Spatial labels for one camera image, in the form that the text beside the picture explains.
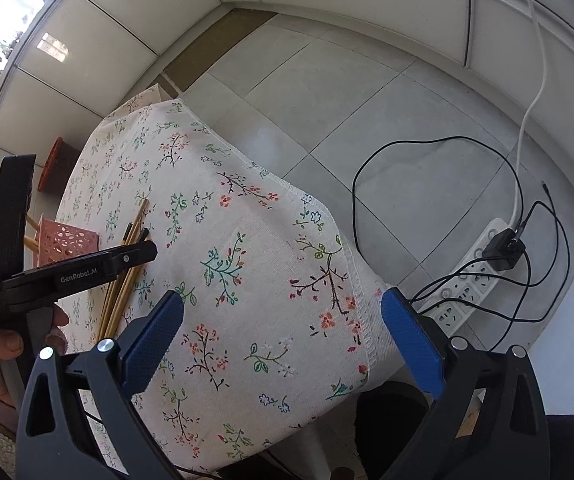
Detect white cable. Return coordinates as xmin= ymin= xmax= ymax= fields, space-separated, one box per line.
xmin=510 ymin=0 xmax=550 ymax=231

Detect floral tablecloth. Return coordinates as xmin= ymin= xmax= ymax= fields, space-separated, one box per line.
xmin=57 ymin=86 xmax=403 ymax=472

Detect white power strip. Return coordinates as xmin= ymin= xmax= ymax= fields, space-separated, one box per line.
xmin=418 ymin=218 xmax=508 ymax=337

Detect white kitchen cabinets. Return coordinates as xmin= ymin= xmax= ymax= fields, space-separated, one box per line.
xmin=0 ymin=0 xmax=574 ymax=185

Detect bamboo chopstick on table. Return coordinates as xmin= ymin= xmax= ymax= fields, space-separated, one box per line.
xmin=96 ymin=198 xmax=148 ymax=342
xmin=102 ymin=254 xmax=142 ymax=339

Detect black power adapter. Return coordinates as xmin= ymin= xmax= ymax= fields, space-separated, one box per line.
xmin=482 ymin=229 xmax=526 ymax=272

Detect brown trash bin orange rim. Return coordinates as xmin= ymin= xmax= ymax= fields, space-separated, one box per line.
xmin=37 ymin=136 xmax=81 ymax=195

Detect bamboo chopstick in basket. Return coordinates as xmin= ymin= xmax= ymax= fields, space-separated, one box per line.
xmin=23 ymin=236 xmax=40 ymax=254
xmin=25 ymin=214 xmax=40 ymax=231

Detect black cable on floor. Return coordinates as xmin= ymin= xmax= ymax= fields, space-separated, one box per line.
xmin=350 ymin=135 xmax=573 ymax=356

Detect pink perforated utensil basket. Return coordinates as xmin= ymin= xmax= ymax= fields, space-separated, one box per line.
xmin=33 ymin=217 xmax=99 ymax=268

